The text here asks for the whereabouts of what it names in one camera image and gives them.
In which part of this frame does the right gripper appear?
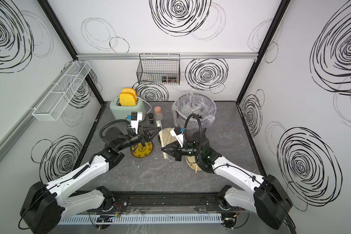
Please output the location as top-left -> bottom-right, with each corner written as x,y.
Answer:
162,140 -> 203,161

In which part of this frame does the cream plate with red marks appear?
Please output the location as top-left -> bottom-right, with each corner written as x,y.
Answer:
186,156 -> 202,171

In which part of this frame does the rear yellow toast slice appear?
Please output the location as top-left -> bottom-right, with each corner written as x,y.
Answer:
121,88 -> 137,97

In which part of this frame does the black corrugated cable left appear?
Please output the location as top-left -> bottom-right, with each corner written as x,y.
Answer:
98,119 -> 132,139

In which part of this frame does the white mesh wall shelf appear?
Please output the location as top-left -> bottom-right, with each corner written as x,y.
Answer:
32,61 -> 91,121

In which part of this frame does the cream plate with black patch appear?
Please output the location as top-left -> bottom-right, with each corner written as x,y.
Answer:
157,127 -> 179,148

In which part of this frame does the mint green toaster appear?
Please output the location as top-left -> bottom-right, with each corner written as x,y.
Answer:
109,96 -> 147,121

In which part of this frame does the yellow toast slice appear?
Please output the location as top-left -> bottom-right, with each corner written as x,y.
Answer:
121,88 -> 137,97
119,92 -> 137,106

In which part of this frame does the white slotted cable duct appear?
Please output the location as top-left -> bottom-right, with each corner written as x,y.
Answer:
59,214 -> 223,225

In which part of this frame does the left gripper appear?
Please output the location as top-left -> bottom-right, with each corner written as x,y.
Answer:
117,127 -> 161,153

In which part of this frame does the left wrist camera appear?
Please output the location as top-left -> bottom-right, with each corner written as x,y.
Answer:
127,112 -> 143,134

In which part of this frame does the white toaster cable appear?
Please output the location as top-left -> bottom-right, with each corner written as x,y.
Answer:
134,96 -> 153,114

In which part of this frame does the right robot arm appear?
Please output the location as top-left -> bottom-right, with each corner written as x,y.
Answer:
161,133 -> 293,230

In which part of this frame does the front yellow toast slice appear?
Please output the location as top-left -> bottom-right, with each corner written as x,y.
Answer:
119,92 -> 137,106

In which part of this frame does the pink lid glass jar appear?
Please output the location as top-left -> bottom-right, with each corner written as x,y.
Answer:
154,106 -> 163,121

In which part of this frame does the black wire wall basket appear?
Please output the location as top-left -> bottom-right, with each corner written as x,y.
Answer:
136,53 -> 180,85

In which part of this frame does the black corrugated cable right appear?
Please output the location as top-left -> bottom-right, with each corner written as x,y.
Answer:
183,113 -> 203,147

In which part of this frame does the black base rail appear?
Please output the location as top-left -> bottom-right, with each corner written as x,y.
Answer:
112,192 -> 222,211

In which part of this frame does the clear plastic bin liner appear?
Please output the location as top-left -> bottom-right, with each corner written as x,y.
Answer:
171,92 -> 217,129

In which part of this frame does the yellow patterned plate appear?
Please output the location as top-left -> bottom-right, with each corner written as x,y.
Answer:
130,142 -> 153,159

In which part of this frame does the black corrugated cable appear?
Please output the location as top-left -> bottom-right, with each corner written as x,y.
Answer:
98,119 -> 132,139
183,113 -> 203,147

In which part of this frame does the black lid spice jar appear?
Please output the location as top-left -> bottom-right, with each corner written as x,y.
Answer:
147,113 -> 155,125

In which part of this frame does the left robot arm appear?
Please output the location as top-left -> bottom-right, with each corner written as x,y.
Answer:
20,125 -> 161,234

